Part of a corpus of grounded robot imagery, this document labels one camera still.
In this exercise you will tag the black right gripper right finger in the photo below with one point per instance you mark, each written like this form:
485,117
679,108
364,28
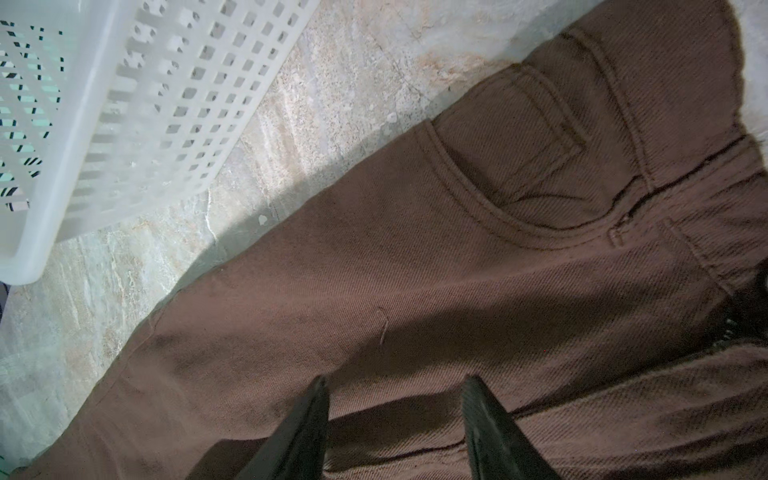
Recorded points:
497,448

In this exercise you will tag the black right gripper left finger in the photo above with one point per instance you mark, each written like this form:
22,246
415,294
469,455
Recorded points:
296,449

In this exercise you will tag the brown trousers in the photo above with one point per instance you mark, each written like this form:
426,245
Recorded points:
586,231

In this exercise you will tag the white plastic laundry basket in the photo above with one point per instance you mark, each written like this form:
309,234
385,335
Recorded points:
112,108

